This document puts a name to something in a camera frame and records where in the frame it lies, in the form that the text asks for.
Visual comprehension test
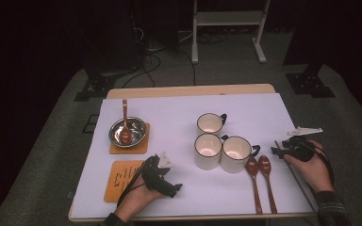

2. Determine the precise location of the reddish brown wooden spoon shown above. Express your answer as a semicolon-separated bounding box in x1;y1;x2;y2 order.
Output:
257;154;278;215
244;156;263;215
119;98;133;146

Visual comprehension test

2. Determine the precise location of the cream ribbed mug black rim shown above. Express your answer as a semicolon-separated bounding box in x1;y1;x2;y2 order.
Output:
196;112;228;137
220;135;261;174
193;133;230;171

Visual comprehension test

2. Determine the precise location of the square wooden coaster cutout pattern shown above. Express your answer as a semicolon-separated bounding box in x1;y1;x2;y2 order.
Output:
103;159;145;203
108;121;151;155

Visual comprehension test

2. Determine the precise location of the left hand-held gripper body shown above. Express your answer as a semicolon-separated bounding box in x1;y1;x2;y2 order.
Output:
140;151;176;195

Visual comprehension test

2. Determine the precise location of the black floor cable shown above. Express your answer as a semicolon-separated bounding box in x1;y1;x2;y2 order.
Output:
178;48;198;87
122;53;162;89

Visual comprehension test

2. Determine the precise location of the white metal stand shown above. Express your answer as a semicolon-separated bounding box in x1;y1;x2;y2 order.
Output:
190;0;272;65

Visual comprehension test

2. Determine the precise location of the person's right hand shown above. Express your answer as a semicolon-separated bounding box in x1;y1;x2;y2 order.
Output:
284;139;336;194

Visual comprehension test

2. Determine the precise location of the white table mat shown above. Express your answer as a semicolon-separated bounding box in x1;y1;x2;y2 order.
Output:
68;92;319;220

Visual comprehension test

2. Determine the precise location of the tangle of floor cables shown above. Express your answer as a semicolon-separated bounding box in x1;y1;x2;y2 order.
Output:
197;30;230;45

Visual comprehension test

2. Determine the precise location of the black floor frame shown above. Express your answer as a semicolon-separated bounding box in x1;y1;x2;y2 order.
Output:
82;114;99;135

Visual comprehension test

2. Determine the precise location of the person's left hand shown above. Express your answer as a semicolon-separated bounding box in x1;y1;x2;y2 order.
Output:
114;175;166;222

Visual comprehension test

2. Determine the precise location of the black stand base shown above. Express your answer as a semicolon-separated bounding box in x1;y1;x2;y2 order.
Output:
74;60;117;103
284;60;337;99

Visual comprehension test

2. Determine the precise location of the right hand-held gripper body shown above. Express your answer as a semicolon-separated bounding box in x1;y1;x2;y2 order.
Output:
284;125;323;163

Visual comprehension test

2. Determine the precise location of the steel bowl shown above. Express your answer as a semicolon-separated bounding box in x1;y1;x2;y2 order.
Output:
107;116;148;149

